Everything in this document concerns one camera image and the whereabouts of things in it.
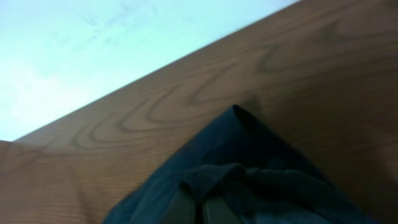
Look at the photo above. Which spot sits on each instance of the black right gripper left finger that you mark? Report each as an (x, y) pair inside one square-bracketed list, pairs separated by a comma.
[(181, 209)]

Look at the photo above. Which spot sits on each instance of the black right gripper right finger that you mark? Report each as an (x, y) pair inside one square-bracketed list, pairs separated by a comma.
[(217, 211)]

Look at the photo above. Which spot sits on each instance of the dark navy blue shorts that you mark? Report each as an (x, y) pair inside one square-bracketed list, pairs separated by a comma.
[(261, 177)]

